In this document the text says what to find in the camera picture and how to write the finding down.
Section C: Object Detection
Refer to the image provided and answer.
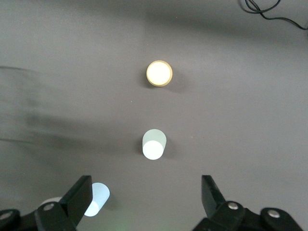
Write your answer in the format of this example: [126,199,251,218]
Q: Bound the light blue plastic cup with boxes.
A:
[83,182,111,217]

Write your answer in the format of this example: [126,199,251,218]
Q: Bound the yellow plastic cup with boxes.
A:
[146,60,173,87]

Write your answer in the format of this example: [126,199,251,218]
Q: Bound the pale green plastic cup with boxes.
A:
[141,129,167,161]

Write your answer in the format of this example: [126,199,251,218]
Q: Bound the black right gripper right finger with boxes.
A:
[192,175,246,231]

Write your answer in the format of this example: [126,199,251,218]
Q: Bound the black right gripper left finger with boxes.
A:
[34,175,93,231]

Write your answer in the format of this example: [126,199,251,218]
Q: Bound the loose black cable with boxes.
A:
[238,0,308,31]

